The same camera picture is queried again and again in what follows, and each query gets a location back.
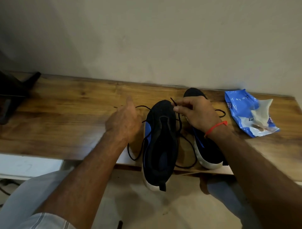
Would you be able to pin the light grey trousers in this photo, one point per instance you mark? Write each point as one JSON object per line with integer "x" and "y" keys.
{"x": 23, "y": 195}

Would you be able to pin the person's right hand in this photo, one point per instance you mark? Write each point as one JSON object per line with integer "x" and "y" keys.
{"x": 203, "y": 113}

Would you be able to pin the person's left hand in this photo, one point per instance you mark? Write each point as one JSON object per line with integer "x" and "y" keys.
{"x": 122, "y": 123}

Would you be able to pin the person's left thumb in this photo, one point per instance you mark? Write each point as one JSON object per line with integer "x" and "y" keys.
{"x": 129, "y": 102}

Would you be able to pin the blue plastic packet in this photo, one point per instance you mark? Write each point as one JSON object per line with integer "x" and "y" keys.
{"x": 243, "y": 110}

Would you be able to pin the black stand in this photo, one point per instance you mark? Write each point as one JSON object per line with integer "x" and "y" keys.
{"x": 11, "y": 89}

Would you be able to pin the person's right forearm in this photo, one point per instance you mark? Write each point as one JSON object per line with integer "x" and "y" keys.
{"x": 257, "y": 179}

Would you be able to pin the black shoelace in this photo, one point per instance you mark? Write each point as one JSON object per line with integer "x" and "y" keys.
{"x": 224, "y": 113}
{"x": 173, "y": 101}

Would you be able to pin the black and blue sneaker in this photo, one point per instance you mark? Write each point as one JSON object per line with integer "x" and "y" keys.
{"x": 160, "y": 141}
{"x": 207, "y": 151}

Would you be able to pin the small black object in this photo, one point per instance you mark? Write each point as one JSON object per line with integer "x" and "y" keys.
{"x": 120, "y": 224}

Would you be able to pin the red wrist thread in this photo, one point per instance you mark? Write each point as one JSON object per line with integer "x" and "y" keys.
{"x": 216, "y": 126}

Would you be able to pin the person's left forearm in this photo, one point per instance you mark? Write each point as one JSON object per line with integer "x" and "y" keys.
{"x": 87, "y": 179}

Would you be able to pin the white cabinet panel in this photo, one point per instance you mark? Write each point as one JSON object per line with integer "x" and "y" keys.
{"x": 28, "y": 165}

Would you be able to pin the person's right thumb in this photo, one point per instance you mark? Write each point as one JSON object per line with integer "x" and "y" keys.
{"x": 181, "y": 110}

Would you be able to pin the grey striped shirt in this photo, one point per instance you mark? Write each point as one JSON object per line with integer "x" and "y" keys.
{"x": 47, "y": 221}

